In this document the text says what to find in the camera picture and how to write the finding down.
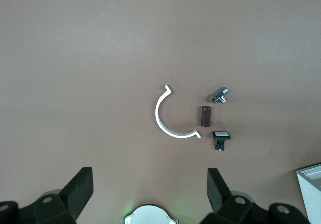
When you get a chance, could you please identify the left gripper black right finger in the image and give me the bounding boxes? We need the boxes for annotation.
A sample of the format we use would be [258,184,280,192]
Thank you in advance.
[202,168,310,224]

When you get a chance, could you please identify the white drawer cabinet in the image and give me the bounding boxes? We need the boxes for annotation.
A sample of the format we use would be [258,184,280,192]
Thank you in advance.
[296,163,321,224]

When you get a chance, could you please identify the brown table mat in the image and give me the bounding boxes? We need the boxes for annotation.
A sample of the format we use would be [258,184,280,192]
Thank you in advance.
[0,0,321,224]

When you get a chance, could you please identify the chrome angle valve fitting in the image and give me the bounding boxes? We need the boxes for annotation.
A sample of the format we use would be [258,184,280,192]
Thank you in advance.
[207,86,230,105]

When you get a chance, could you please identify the white half-ring pipe clamp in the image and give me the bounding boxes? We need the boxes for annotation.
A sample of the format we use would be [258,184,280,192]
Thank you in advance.
[154,84,202,139]

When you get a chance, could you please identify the white square push button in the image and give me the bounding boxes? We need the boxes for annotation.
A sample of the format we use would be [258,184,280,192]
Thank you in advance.
[210,130,232,152]

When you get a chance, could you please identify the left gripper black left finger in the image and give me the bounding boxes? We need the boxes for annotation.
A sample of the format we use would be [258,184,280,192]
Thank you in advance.
[0,166,94,224]

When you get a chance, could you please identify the dark brown cylinder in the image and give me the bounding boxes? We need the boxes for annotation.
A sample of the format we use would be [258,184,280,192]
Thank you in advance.
[199,105,213,129]

